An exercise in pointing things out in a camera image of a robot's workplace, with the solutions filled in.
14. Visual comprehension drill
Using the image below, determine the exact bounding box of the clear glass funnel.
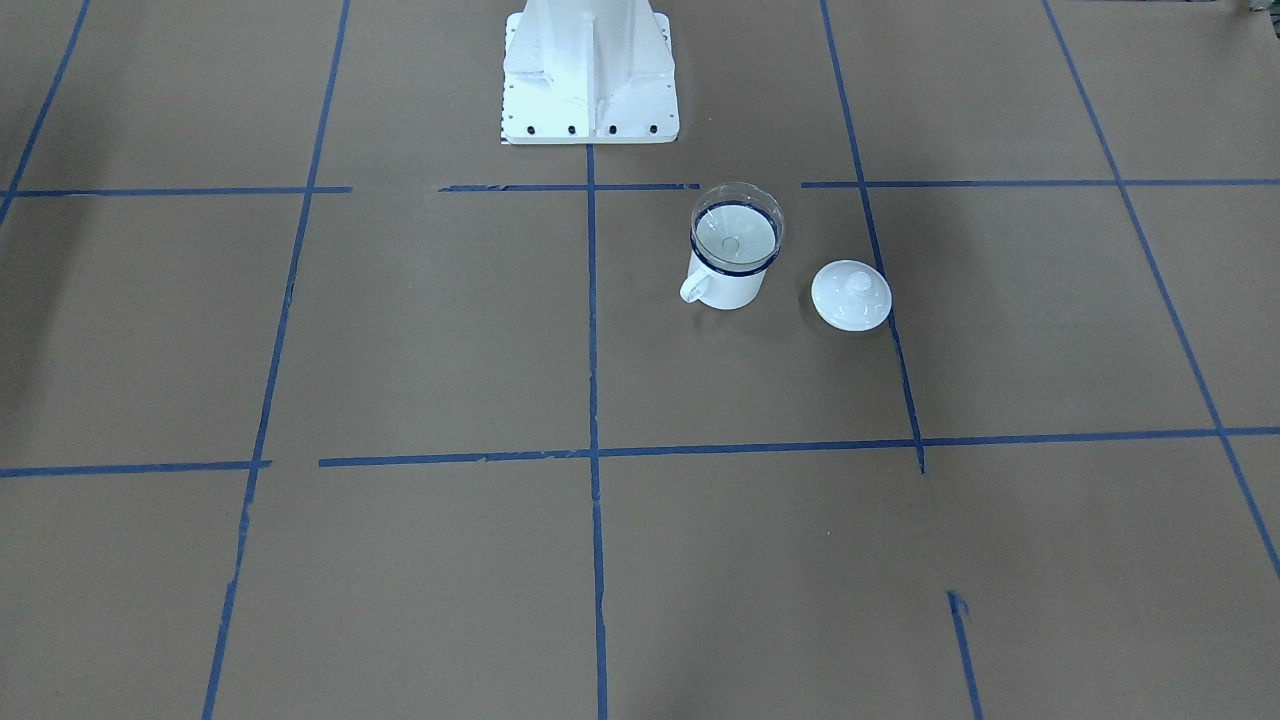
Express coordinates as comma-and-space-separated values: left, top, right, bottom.
690, 182, 786, 277

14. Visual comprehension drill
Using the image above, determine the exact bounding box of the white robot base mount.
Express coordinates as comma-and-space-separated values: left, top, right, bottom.
500, 1, 681, 145

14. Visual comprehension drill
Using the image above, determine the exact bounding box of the white ceramic lid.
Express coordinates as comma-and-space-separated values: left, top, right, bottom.
810, 260, 893, 332

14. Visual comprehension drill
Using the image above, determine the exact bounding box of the white enamel mug blue rim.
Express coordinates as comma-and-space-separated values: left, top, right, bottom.
678, 251, 772, 310

